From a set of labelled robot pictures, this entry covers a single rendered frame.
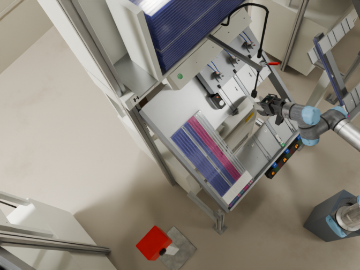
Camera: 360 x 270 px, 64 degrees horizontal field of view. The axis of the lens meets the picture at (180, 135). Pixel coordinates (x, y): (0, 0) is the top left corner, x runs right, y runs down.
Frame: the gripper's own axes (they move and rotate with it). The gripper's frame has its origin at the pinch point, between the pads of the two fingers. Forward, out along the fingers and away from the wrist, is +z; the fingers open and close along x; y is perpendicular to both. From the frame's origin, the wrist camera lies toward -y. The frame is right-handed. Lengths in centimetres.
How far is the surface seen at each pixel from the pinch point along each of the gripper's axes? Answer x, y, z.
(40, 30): 29, 79, 261
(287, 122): -11.0, -21.9, -3.4
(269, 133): 2.3, -17.6, -2.5
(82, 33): 52, 80, -22
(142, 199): 77, -53, 87
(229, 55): 0.1, 31.5, 1.4
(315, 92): -47, -34, 7
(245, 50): -9.0, 28.0, 0.7
